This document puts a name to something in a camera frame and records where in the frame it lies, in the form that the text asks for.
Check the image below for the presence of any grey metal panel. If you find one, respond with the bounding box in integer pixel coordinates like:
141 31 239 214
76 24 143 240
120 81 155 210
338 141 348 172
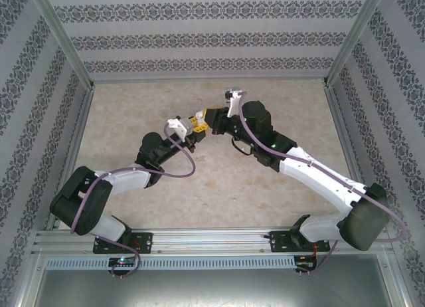
33 269 408 307

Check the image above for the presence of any right gripper thin black wire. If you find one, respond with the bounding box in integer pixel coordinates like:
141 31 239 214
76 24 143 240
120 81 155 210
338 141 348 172
230 137 255 157

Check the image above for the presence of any grey wall base strip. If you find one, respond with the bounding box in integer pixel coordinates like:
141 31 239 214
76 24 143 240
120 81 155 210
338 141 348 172
92 78 328 85

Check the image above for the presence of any aluminium side rail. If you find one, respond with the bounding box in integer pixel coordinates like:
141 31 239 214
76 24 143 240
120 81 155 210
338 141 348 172
61 84 97 231
323 82 379 228

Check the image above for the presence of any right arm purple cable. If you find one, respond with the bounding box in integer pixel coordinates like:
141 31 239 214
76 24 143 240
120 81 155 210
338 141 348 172
237 91 408 278

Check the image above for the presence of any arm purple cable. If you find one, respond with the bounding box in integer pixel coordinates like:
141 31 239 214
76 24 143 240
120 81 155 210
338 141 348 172
69 122 197 280
237 91 408 278

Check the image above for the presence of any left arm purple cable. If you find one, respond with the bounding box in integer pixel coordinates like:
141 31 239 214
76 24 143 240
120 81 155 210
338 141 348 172
69 122 197 280

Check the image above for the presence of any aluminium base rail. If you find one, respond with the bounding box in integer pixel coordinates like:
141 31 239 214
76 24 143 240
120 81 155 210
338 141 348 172
31 227 390 255

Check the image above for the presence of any grey slotted cable duct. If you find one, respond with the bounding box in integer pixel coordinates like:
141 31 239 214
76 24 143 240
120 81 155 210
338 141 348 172
44 255 297 270

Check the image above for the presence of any aluminium corner post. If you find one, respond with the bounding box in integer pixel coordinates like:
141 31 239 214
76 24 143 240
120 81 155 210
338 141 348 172
28 0 96 88
323 0 389 88

